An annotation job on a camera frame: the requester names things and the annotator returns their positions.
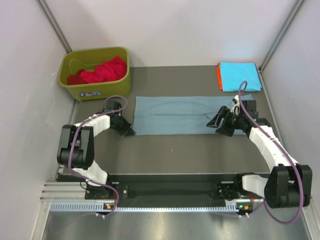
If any red t-shirt in bin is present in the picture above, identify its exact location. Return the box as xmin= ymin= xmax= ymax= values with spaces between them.
xmin=67 ymin=56 xmax=128 ymax=86

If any aluminium front frame rail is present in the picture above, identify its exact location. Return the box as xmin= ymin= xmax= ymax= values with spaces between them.
xmin=40 ymin=182 xmax=86 ymax=201

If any grey-blue t-shirt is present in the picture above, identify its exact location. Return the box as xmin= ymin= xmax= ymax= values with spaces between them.
xmin=132 ymin=93 xmax=253 ymax=136

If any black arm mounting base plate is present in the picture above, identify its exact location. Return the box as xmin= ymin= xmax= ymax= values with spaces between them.
xmin=84 ymin=173 xmax=253 ymax=201

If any folded cyan t-shirt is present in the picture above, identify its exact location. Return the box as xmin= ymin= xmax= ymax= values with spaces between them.
xmin=218 ymin=61 xmax=262 ymax=92

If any aluminium corner post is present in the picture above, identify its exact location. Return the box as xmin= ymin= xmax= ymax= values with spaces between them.
xmin=36 ymin=0 xmax=72 ymax=54
xmin=258 ymin=0 xmax=306 ymax=72

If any slotted grey cable duct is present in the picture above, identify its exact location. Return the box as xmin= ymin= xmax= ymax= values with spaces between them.
xmin=50 ymin=201 xmax=252 ymax=213

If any aluminium left corner post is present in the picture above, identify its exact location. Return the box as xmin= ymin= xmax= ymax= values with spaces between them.
xmin=36 ymin=0 xmax=72 ymax=54

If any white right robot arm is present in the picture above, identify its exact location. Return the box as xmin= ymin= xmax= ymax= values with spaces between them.
xmin=207 ymin=96 xmax=313 ymax=209

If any aluminium right corner post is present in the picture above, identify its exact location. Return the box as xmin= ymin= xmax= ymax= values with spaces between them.
xmin=258 ymin=0 xmax=306 ymax=72

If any olive green plastic bin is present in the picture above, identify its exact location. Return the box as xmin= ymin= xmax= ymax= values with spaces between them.
xmin=58 ymin=46 xmax=131 ymax=102

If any folded orange t-shirt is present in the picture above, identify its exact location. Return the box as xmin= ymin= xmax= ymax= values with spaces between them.
xmin=216 ymin=64 xmax=223 ymax=90

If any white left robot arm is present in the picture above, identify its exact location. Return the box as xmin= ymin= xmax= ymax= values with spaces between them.
xmin=57 ymin=100 xmax=136 ymax=199

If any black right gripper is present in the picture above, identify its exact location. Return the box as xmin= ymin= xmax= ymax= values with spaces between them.
xmin=206 ymin=106 xmax=245 ymax=137

